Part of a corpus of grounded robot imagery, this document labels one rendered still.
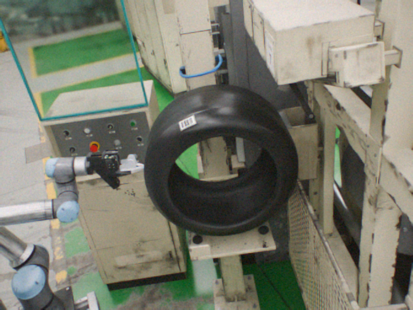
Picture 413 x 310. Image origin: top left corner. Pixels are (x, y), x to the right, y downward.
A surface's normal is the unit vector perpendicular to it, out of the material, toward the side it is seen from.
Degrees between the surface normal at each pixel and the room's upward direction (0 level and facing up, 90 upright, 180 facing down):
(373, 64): 72
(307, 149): 90
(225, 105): 17
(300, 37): 90
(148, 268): 90
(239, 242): 0
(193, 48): 90
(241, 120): 46
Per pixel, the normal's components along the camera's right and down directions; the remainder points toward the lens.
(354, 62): 0.01, 0.22
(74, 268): -0.14, -0.85
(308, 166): 0.06, 0.51
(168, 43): 0.39, 0.44
